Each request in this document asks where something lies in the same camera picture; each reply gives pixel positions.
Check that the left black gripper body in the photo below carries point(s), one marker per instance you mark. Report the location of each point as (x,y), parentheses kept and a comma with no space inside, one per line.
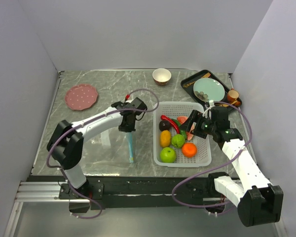
(127,127)

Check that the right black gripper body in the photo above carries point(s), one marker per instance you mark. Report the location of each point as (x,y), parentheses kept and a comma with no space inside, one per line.
(203,127)

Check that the watermelon slice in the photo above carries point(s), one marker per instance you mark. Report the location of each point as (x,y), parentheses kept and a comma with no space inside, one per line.
(182,119)

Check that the light green wrinkled fruit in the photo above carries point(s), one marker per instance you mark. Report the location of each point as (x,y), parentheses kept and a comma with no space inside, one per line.
(178,141)

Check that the yellow mango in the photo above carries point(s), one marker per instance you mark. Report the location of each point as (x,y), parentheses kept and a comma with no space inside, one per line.
(165,138)

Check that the clear zip bag blue zipper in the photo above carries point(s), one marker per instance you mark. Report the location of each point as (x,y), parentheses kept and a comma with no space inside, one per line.
(108,153)

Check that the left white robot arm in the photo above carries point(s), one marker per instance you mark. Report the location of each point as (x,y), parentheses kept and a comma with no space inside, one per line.
(66,143)

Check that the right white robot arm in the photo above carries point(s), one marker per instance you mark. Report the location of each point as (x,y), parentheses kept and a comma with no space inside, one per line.
(257,200)

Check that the green chili pepper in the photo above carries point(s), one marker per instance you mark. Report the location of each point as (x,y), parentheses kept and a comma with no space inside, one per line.
(182,132)

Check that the orange fruit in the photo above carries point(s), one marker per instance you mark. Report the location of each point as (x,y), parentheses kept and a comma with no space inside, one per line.
(189,150)

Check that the light green plate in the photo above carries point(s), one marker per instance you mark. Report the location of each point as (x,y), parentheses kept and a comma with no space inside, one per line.
(206,89)

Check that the red chili pepper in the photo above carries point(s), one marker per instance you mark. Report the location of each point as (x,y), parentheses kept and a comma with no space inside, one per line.
(172,123)

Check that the dark brown fruit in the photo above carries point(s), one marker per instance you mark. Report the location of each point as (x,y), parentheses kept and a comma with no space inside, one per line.
(164,125)

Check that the white plastic basket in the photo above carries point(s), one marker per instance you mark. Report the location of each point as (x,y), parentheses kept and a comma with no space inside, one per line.
(173,147)

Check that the black tray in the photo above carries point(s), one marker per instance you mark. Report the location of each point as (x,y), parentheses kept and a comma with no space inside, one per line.
(189,91)

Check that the orange cup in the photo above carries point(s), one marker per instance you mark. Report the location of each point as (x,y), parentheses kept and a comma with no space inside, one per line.
(232,95)

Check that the green apple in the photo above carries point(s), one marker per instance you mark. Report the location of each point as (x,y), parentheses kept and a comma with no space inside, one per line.
(168,155)

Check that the white and red bowl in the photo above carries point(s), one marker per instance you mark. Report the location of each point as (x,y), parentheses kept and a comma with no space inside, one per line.
(161,76)

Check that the pink dotted plate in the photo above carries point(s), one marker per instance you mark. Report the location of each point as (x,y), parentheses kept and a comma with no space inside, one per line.
(81,97)

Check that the aluminium rail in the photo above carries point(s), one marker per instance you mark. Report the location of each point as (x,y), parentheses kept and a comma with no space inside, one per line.
(39,192)

